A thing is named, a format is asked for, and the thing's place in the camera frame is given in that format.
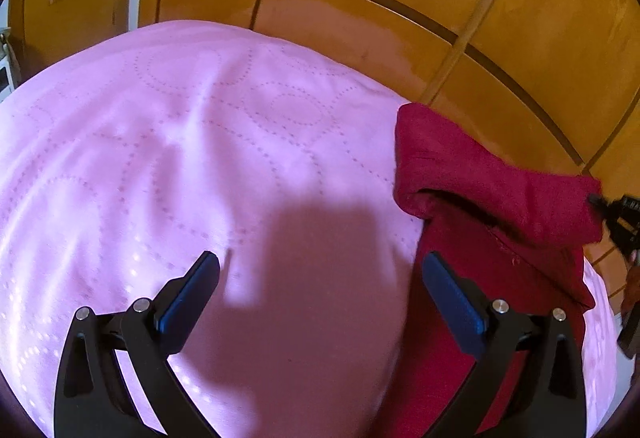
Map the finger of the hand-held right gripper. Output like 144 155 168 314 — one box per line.
586 192 640 263

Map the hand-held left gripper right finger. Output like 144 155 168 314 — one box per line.
422 252 586 438

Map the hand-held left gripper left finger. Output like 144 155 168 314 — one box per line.
52 250 221 438

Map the red garment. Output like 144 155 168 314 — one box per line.
392 102 603 438

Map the pink quilted bedspread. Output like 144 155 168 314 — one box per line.
0 20 621 438

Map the wooden shelf cabinet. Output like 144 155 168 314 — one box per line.
5 0 138 88

